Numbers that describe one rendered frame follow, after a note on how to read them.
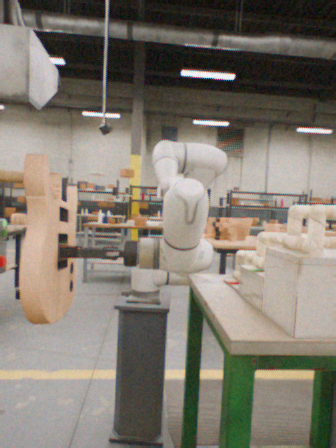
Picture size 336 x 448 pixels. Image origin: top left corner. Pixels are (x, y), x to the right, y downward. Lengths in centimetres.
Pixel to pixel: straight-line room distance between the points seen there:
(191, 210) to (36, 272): 37
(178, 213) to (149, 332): 94
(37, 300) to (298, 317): 56
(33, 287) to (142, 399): 111
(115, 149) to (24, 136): 358
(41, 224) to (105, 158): 1135
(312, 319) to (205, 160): 76
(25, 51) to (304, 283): 73
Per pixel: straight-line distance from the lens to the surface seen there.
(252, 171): 1270
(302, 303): 67
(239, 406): 71
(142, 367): 159
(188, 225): 66
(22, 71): 69
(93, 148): 1217
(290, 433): 202
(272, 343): 65
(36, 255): 69
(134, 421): 175
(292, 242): 71
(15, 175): 80
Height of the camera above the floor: 119
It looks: 3 degrees down
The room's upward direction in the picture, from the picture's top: 3 degrees clockwise
